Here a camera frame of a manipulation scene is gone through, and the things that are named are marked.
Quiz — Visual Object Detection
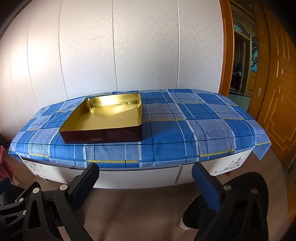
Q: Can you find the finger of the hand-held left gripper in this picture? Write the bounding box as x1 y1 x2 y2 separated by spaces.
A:
0 177 16 195
0 181 41 223

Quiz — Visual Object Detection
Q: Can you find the dark box with gold lining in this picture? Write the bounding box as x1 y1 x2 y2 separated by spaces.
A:
59 93 142 144

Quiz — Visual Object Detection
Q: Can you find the wooden door frame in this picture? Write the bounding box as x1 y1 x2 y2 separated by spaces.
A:
218 0 237 95

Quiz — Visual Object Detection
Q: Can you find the blue floral glass door panel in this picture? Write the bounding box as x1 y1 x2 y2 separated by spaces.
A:
250 35 259 73

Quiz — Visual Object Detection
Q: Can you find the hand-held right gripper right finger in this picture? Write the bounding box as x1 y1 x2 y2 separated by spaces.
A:
191 163 281 241

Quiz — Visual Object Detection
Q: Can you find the pink cloth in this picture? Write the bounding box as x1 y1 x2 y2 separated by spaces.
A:
0 146 16 184

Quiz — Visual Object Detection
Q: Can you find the white cabinet with floral print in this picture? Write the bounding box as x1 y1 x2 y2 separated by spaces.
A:
22 148 253 189

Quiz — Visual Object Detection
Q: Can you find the white shoe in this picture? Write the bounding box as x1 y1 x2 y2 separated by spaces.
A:
178 215 193 232

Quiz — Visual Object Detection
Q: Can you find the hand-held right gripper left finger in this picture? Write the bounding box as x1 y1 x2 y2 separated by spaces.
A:
22 162 100 241

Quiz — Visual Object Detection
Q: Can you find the carved wooden door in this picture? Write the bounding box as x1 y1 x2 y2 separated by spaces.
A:
251 5 296 167

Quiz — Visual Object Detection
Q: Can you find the blue plaid tablecloth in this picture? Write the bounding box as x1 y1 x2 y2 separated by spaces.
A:
8 88 272 168

